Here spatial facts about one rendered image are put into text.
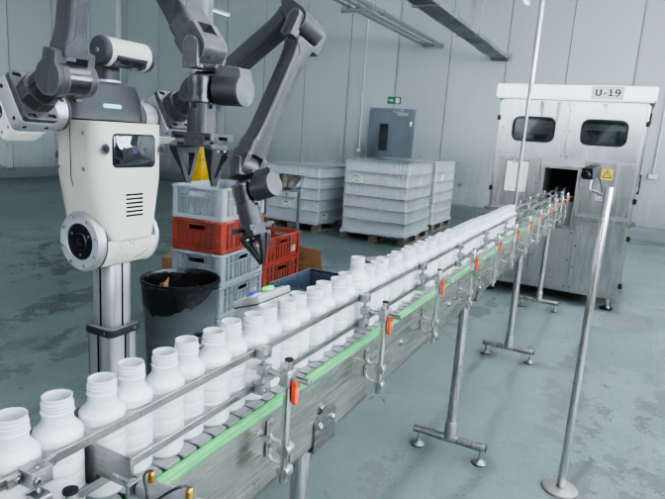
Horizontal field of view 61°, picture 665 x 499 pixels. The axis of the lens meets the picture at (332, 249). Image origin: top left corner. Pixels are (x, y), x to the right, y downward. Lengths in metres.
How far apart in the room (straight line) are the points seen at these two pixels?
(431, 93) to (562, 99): 6.37
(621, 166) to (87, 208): 5.09
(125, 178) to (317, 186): 7.19
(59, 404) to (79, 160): 0.88
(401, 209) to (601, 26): 5.40
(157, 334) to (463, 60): 9.67
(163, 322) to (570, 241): 4.10
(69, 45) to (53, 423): 0.83
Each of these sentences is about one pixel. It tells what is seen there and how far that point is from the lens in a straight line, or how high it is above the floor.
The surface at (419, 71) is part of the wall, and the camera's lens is 12.26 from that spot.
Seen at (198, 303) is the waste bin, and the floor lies 0.54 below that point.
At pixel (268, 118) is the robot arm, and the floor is 1.53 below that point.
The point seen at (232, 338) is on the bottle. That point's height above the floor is 1.14.
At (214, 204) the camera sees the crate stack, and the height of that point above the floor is 1.00.
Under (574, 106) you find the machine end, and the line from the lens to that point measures 6.00.
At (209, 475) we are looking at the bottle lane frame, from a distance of 1.02.
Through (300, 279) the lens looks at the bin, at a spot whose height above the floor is 0.92.
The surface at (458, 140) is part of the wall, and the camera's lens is 11.89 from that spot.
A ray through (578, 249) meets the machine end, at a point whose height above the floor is 0.56.
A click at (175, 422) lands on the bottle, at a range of 0.94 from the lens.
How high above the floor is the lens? 1.50
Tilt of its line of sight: 11 degrees down
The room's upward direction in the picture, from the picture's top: 4 degrees clockwise
